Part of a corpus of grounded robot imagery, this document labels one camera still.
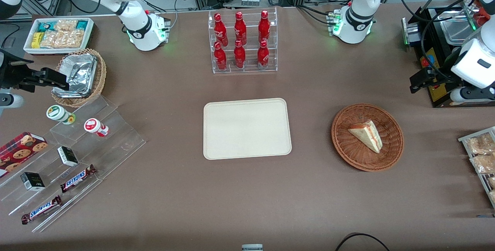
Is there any triangular sandwich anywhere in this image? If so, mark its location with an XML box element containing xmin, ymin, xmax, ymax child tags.
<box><xmin>348</xmin><ymin>120</ymin><xmax>383</xmax><ymax>154</ymax></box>

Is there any red cola bottle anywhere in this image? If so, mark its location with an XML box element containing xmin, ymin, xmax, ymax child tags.
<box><xmin>257</xmin><ymin>40</ymin><xmax>270</xmax><ymax>70</ymax></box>
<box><xmin>213</xmin><ymin>41</ymin><xmax>227</xmax><ymax>71</ymax></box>
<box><xmin>234</xmin><ymin>11</ymin><xmax>247</xmax><ymax>46</ymax></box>
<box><xmin>258</xmin><ymin>10</ymin><xmax>271</xmax><ymax>43</ymax></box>
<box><xmin>213</xmin><ymin>13</ymin><xmax>229</xmax><ymax>47</ymax></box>
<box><xmin>234</xmin><ymin>40</ymin><xmax>246</xmax><ymax>69</ymax></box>

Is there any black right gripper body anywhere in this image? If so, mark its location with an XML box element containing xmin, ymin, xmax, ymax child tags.
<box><xmin>0</xmin><ymin>49</ymin><xmax>47</xmax><ymax>92</ymax></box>

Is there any clear acrylic step display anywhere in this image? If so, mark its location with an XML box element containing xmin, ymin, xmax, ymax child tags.
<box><xmin>0</xmin><ymin>94</ymin><xmax>147</xmax><ymax>233</ymax></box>

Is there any metal wire tray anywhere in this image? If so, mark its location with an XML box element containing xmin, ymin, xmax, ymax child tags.
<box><xmin>458</xmin><ymin>126</ymin><xmax>495</xmax><ymax>209</ymax></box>

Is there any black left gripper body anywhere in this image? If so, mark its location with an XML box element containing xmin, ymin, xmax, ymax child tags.
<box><xmin>432</xmin><ymin>62</ymin><xmax>465</xmax><ymax>89</ymax></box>

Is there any steel food pan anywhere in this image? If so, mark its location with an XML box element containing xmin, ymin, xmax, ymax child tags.
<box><xmin>439</xmin><ymin>15</ymin><xmax>480</xmax><ymax>46</ymax></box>

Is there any black floor cable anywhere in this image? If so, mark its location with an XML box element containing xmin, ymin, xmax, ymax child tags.
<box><xmin>335</xmin><ymin>233</ymin><xmax>391</xmax><ymax>251</ymax></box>

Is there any black food warmer machine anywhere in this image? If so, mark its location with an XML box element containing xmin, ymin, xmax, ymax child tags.
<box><xmin>401</xmin><ymin>0</ymin><xmax>495</xmax><ymax>108</ymax></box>

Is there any green lid yogurt cup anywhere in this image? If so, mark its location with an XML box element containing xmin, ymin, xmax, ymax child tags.
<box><xmin>46</xmin><ymin>104</ymin><xmax>76</xmax><ymax>125</ymax></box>

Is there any snickers chocolate bar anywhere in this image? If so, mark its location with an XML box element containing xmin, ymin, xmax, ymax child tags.
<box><xmin>60</xmin><ymin>164</ymin><xmax>97</xmax><ymax>193</ymax></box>
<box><xmin>21</xmin><ymin>195</ymin><xmax>62</xmax><ymax>225</ymax></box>

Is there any clear bagged pastry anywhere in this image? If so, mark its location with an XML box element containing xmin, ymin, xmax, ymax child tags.
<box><xmin>470</xmin><ymin>154</ymin><xmax>495</xmax><ymax>174</ymax></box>
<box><xmin>466</xmin><ymin>133</ymin><xmax>495</xmax><ymax>155</ymax></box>

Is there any brown wicker basket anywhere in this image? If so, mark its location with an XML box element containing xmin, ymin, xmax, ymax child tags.
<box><xmin>331</xmin><ymin>103</ymin><xmax>405</xmax><ymax>172</ymax></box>

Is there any beige plastic tray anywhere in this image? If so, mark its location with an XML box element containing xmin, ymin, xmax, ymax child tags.
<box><xmin>203</xmin><ymin>97</ymin><xmax>292</xmax><ymax>161</ymax></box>

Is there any small black box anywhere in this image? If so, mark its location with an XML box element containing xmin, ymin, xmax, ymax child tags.
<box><xmin>20</xmin><ymin>172</ymin><xmax>46</xmax><ymax>191</ymax></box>
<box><xmin>57</xmin><ymin>146</ymin><xmax>79</xmax><ymax>167</ymax></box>

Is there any red lid yogurt cup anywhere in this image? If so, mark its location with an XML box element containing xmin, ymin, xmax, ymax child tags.
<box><xmin>84</xmin><ymin>118</ymin><xmax>109</xmax><ymax>137</ymax></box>

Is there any white plastic snack bin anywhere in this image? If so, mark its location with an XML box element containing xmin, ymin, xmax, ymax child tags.
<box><xmin>23</xmin><ymin>18</ymin><xmax>94</xmax><ymax>55</ymax></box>

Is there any clear acrylic bottle rack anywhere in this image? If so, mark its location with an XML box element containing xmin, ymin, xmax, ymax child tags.
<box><xmin>208</xmin><ymin>7</ymin><xmax>278</xmax><ymax>74</ymax></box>

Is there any red plaid cookie box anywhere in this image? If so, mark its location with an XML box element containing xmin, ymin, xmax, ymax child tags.
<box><xmin>0</xmin><ymin>131</ymin><xmax>49</xmax><ymax>178</ymax></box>

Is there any clear peanut snack bag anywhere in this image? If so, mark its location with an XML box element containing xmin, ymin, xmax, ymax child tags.
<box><xmin>41</xmin><ymin>20</ymin><xmax>86</xmax><ymax>49</ymax></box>

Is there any light wicker basket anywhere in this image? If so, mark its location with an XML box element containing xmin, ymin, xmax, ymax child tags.
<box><xmin>51</xmin><ymin>48</ymin><xmax>107</xmax><ymax>108</ymax></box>

